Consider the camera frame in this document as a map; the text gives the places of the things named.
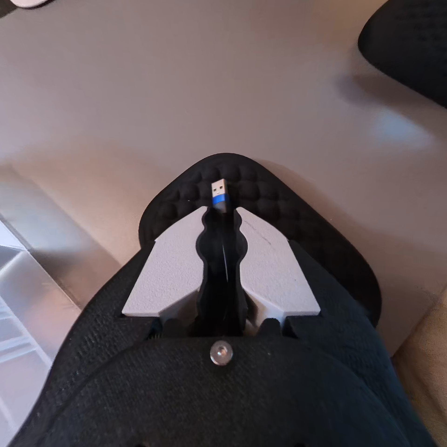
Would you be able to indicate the white rounded device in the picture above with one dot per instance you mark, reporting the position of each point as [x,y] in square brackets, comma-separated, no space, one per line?
[29,2]

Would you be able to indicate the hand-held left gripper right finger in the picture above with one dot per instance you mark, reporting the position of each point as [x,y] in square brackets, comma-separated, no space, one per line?
[276,276]

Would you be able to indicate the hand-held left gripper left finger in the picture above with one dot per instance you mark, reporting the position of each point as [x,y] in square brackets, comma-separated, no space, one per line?
[167,272]

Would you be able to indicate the translucent white plastic bin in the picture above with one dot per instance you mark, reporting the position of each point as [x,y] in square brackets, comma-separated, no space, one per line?
[24,279]

